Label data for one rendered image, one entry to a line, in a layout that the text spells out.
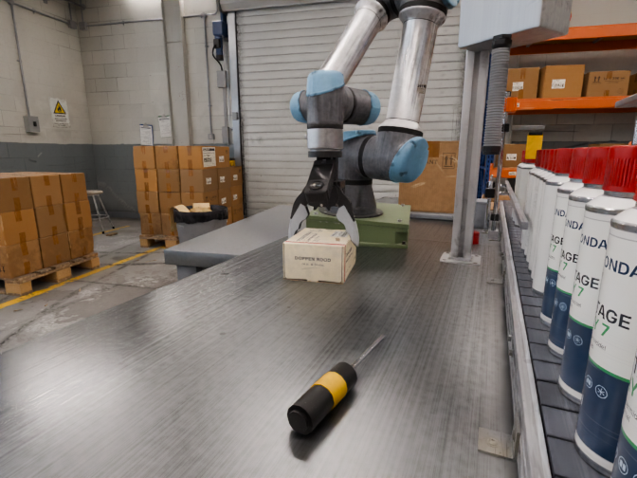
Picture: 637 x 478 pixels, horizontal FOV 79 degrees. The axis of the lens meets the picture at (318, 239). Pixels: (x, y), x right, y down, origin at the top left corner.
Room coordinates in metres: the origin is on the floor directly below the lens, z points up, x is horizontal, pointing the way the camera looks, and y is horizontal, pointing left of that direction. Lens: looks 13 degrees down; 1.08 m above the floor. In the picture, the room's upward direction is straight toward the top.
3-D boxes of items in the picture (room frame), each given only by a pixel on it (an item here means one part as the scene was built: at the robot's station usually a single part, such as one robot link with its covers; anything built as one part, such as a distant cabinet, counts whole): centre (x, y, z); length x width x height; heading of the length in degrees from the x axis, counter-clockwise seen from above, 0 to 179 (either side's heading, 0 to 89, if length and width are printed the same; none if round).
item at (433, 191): (1.63, -0.49, 0.99); 0.30 x 0.24 x 0.27; 157
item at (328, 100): (0.83, -0.02, 1.18); 0.09 x 0.08 x 0.11; 137
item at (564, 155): (0.53, -0.34, 0.98); 0.05 x 0.05 x 0.20
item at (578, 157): (0.43, -0.29, 0.98); 0.05 x 0.05 x 0.20
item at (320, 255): (0.80, -0.01, 0.87); 0.16 x 0.12 x 0.07; 166
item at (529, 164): (1.04, -0.57, 0.98); 0.05 x 0.05 x 0.20
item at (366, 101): (0.91, -0.07, 1.18); 0.11 x 0.11 x 0.08; 47
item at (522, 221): (1.15, -0.57, 0.96); 1.07 x 0.01 x 0.01; 156
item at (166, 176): (4.85, 1.55, 0.57); 1.20 x 0.85 x 1.14; 168
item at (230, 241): (1.31, -0.14, 0.81); 0.90 x 0.90 x 0.04; 76
